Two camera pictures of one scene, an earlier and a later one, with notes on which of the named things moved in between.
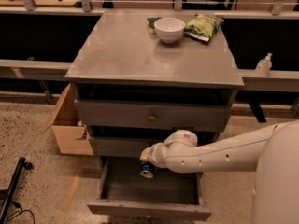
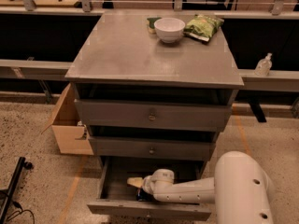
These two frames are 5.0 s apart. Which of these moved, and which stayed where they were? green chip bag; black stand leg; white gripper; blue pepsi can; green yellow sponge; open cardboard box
Moved: white gripper; blue pepsi can
Stayed: green yellow sponge; open cardboard box; green chip bag; black stand leg
